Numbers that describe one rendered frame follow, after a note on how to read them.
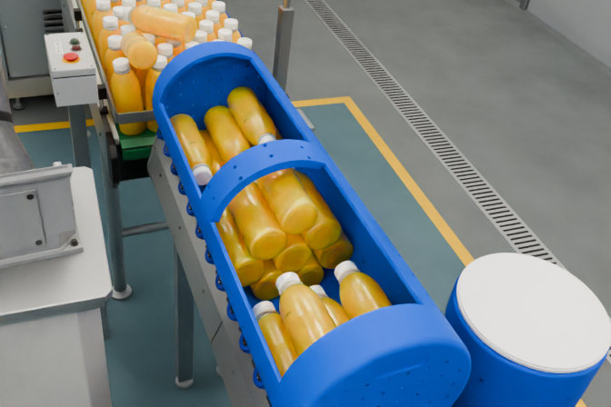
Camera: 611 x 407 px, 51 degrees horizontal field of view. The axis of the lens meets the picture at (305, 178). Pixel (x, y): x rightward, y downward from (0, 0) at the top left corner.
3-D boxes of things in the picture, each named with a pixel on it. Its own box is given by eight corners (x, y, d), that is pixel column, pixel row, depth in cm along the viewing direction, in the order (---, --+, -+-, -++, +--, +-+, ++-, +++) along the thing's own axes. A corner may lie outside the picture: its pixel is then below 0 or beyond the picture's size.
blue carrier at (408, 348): (279, 493, 93) (305, 372, 76) (151, 151, 155) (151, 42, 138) (444, 437, 103) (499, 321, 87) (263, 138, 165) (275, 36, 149)
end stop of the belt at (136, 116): (118, 124, 162) (118, 114, 161) (118, 123, 163) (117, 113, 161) (267, 107, 177) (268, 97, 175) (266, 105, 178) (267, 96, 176)
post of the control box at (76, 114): (98, 340, 224) (65, 90, 163) (96, 332, 226) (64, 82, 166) (110, 337, 225) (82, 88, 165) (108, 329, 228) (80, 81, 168)
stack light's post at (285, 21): (257, 267, 260) (282, 10, 194) (255, 261, 263) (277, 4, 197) (267, 265, 261) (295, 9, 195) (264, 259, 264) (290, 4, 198)
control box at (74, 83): (56, 107, 157) (51, 70, 150) (48, 68, 171) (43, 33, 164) (99, 103, 160) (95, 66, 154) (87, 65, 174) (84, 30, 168)
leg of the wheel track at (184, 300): (177, 391, 211) (175, 253, 174) (173, 376, 215) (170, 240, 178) (195, 386, 213) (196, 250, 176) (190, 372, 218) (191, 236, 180)
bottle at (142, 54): (164, 52, 155) (150, 38, 171) (138, 34, 152) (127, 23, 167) (147, 75, 156) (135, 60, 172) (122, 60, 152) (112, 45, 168)
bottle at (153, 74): (145, 119, 174) (143, 57, 163) (171, 118, 176) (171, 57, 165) (147, 134, 169) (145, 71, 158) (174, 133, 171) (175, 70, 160)
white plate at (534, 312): (574, 253, 129) (572, 258, 130) (441, 249, 126) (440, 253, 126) (641, 370, 107) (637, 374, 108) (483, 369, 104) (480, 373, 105)
